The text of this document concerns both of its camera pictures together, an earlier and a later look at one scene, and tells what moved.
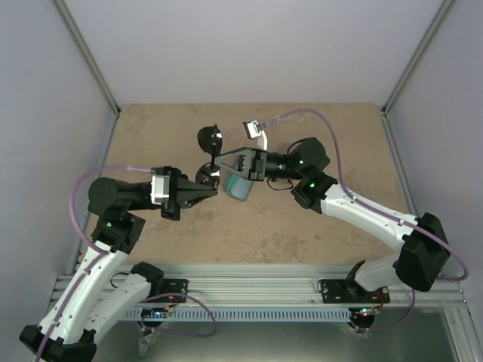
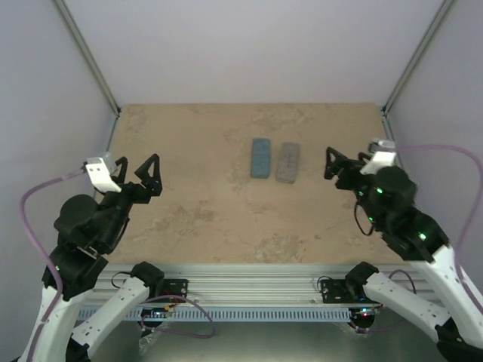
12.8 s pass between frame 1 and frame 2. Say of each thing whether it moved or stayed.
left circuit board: stayed
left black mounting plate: stayed
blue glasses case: moved
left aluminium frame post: stayed
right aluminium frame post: stayed
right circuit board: stayed
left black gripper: moved
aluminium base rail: stayed
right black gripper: moved
